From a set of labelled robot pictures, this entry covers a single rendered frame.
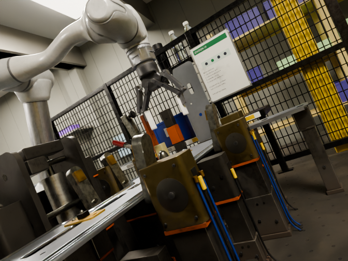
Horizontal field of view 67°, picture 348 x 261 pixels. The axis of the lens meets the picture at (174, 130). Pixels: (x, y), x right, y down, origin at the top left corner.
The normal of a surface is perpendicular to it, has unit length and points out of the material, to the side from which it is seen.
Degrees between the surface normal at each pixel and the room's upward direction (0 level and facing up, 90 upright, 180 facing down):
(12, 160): 90
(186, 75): 90
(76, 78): 90
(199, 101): 90
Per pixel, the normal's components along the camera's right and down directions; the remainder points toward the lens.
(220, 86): -0.44, 0.18
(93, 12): -0.05, 0.04
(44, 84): 0.98, 0.00
